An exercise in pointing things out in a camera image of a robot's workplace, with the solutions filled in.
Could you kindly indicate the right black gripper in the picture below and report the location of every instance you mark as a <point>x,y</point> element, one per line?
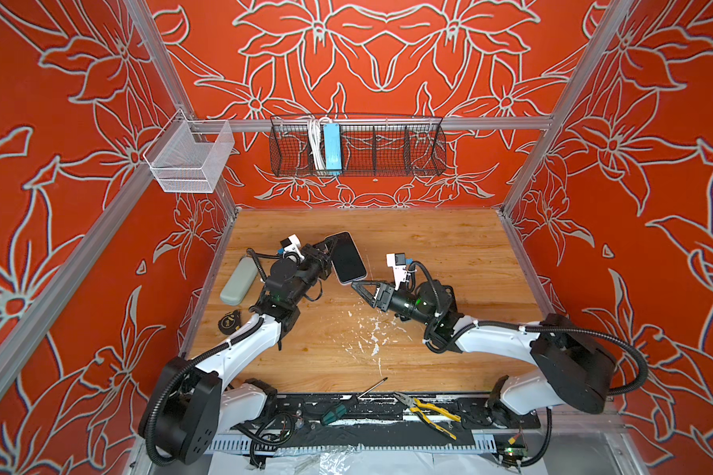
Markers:
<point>382,297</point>

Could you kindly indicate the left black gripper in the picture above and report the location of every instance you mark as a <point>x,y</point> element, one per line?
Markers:
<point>314,256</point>

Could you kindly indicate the black phone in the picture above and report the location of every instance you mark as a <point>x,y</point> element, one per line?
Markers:
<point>346,259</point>

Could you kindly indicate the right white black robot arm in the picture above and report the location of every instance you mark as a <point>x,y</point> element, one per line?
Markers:
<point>572,366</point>

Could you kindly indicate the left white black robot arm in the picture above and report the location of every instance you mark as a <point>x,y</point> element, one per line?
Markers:
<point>194,398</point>

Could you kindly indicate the grey-green glasses case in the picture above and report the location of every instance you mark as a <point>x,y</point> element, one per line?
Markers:
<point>240,282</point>

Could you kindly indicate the light blue box in basket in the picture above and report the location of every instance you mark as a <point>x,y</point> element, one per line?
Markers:
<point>332,147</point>

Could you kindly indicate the small yellow black tape measure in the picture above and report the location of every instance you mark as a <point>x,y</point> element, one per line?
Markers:
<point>230,322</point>

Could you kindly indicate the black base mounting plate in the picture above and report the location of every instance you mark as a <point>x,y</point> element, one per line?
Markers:
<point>384,408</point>

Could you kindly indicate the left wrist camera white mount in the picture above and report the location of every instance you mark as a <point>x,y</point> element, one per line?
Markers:
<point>291,248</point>

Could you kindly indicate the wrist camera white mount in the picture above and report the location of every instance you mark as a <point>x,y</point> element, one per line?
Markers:
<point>291,248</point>
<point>398,262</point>

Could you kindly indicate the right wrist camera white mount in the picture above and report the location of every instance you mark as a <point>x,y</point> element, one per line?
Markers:
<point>398,262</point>

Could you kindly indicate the black wire wall basket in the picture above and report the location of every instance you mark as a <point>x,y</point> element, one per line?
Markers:
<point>372,145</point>

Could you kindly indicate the green handled screwdriver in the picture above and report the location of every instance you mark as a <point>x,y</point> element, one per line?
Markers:
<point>340,409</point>

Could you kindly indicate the white mesh wall basket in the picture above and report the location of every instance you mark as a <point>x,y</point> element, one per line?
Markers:
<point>185,159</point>

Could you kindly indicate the circuit board with wires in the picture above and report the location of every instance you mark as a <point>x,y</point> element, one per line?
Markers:
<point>512,452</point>

